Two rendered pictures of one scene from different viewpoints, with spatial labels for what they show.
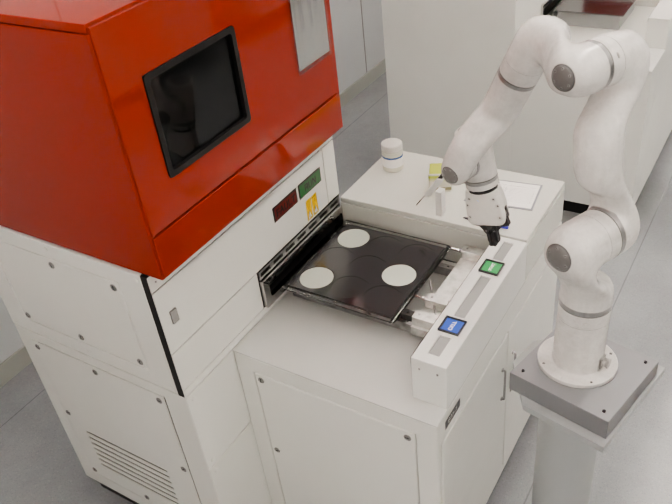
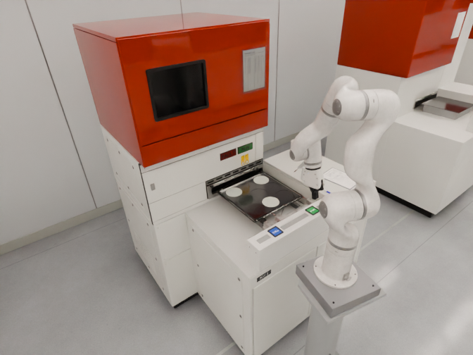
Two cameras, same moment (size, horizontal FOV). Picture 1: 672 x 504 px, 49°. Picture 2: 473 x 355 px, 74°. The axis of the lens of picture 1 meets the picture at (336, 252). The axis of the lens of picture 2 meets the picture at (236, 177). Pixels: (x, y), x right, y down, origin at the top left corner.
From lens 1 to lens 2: 0.58 m
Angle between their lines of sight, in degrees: 16
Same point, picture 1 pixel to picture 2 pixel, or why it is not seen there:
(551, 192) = not seen: hidden behind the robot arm
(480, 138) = (307, 138)
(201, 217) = (171, 145)
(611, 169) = (361, 167)
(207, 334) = (171, 201)
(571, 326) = (329, 251)
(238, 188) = (196, 137)
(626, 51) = (380, 100)
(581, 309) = (335, 243)
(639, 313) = (419, 265)
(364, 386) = (228, 247)
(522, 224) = not seen: hidden behind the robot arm
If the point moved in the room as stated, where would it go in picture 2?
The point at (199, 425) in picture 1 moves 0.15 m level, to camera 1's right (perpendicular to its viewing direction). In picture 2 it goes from (160, 241) to (182, 246)
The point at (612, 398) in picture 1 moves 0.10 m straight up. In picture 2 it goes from (342, 297) to (345, 281)
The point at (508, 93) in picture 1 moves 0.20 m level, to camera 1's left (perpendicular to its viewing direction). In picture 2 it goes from (324, 116) to (274, 113)
